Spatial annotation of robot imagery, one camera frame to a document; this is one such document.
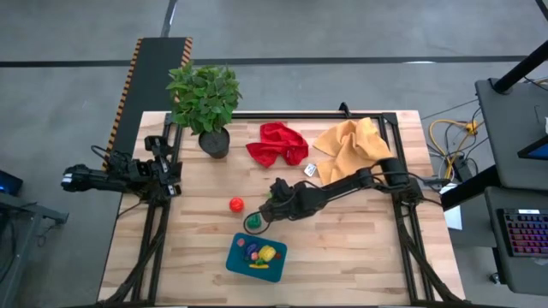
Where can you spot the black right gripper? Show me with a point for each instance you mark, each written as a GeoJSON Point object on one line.
{"type": "Point", "coordinates": [282, 201]}

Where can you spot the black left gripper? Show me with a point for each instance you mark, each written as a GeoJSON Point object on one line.
{"type": "Point", "coordinates": [163, 169]}

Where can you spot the dark green toy pepper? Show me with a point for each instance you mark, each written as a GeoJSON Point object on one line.
{"type": "Point", "coordinates": [254, 221]}

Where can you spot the yellow toy pepper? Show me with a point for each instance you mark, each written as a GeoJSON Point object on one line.
{"type": "Point", "coordinates": [267, 253]}

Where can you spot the purple toy eggplant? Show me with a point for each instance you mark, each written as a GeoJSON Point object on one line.
{"type": "Point", "coordinates": [250, 250]}

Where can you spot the small pink toy slice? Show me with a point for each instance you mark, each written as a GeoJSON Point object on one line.
{"type": "Point", "coordinates": [241, 242]}

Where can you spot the yellow toy banana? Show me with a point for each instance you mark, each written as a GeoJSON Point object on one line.
{"type": "Point", "coordinates": [259, 266]}

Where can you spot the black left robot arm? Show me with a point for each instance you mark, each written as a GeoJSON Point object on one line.
{"type": "Point", "coordinates": [90, 177]}

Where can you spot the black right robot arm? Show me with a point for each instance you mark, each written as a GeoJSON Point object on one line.
{"type": "Point", "coordinates": [342, 186]}

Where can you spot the white paper tag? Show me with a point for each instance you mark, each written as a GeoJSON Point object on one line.
{"type": "Point", "coordinates": [310, 170]}

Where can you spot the red toy tomato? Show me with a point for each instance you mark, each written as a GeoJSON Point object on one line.
{"type": "Point", "coordinates": [236, 204]}

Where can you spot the red cloth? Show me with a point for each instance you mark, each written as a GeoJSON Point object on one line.
{"type": "Point", "coordinates": [278, 143]}

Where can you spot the green potted plant black pot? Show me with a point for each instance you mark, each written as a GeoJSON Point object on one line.
{"type": "Point", "coordinates": [203, 98]}

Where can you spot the teal plastic container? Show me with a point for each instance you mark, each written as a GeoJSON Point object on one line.
{"type": "Point", "coordinates": [235, 267]}

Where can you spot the orange cloth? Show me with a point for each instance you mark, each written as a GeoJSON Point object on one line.
{"type": "Point", "coordinates": [349, 141]}

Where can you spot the black hazard-striped floor mat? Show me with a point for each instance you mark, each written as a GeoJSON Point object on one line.
{"type": "Point", "coordinates": [154, 72]}

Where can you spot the dark device with blue light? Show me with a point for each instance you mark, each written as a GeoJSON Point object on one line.
{"type": "Point", "coordinates": [8, 183]}

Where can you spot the grey metal stand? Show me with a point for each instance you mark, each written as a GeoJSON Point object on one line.
{"type": "Point", "coordinates": [17, 222]}

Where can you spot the white paper sheet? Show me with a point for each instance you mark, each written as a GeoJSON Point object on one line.
{"type": "Point", "coordinates": [454, 216]}

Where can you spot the black power strip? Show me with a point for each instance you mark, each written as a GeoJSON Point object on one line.
{"type": "Point", "coordinates": [463, 167]}

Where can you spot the grey desk under keyboard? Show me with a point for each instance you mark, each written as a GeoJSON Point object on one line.
{"type": "Point", "coordinates": [501, 274]}

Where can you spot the grey desk with pole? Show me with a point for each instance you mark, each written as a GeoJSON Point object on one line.
{"type": "Point", "coordinates": [509, 132]}

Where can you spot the backlit black keyboard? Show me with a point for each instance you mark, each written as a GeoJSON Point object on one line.
{"type": "Point", "coordinates": [526, 233]}

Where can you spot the tablet with blue screen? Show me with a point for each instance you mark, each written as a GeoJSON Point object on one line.
{"type": "Point", "coordinates": [537, 149]}

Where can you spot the black pole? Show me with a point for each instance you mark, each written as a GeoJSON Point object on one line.
{"type": "Point", "coordinates": [520, 68]}

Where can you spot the black aluminium frame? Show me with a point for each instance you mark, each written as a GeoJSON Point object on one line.
{"type": "Point", "coordinates": [299, 115]}

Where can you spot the small black bracket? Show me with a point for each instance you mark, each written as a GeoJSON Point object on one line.
{"type": "Point", "coordinates": [344, 109]}

